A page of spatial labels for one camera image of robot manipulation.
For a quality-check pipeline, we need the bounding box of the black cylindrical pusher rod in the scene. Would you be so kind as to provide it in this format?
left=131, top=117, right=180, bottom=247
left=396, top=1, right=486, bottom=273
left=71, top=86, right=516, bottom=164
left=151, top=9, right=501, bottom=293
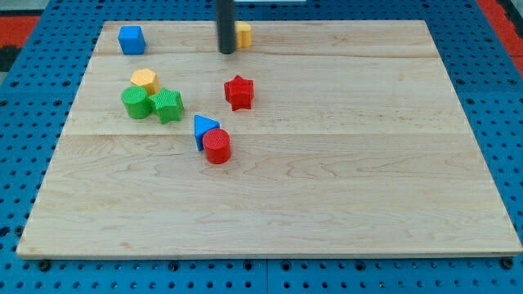
left=215, top=0, right=236, bottom=55

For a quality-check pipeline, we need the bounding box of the red star block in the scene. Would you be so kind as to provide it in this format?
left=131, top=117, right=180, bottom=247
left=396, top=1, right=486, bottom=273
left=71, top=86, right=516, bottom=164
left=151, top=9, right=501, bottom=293
left=224, top=75, right=254, bottom=111

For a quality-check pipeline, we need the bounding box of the green star block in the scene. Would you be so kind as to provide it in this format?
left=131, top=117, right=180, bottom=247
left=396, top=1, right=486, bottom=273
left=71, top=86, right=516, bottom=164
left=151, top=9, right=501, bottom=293
left=149, top=87, right=184, bottom=124

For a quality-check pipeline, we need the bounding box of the yellow heart block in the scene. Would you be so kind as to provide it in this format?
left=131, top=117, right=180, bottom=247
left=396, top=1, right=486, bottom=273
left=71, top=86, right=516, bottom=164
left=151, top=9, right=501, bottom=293
left=235, top=20, right=252, bottom=48

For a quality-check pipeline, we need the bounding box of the blue cube block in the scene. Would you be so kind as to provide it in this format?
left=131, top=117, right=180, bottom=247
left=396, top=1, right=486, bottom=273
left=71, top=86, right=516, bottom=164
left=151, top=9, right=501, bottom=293
left=118, top=25, right=146, bottom=55

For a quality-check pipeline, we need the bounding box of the yellow hexagon block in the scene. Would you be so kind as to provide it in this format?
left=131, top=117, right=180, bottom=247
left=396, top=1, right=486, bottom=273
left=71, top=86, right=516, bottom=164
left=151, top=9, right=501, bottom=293
left=130, top=69, right=161, bottom=96

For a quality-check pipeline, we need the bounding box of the blue triangle block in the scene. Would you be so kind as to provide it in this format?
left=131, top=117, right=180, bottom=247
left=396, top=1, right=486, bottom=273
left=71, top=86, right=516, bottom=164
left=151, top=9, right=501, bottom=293
left=194, top=114, right=220, bottom=151

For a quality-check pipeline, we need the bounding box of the green cylinder block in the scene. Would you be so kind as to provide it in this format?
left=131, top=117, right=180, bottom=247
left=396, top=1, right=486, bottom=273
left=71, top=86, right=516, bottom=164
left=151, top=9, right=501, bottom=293
left=121, top=86, right=152, bottom=119

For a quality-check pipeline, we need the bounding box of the red cylinder block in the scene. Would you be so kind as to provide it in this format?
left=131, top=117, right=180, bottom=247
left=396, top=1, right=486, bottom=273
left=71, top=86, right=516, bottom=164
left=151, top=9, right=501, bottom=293
left=203, top=128, right=231, bottom=164

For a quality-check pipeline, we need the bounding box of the light wooden board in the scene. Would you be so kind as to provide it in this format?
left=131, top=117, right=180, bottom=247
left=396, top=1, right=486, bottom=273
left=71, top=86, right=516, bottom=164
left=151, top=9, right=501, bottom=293
left=17, top=20, right=522, bottom=260

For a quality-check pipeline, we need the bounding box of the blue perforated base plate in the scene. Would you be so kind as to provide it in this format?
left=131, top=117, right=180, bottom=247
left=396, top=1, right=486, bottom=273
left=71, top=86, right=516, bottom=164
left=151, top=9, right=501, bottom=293
left=1, top=0, right=522, bottom=293

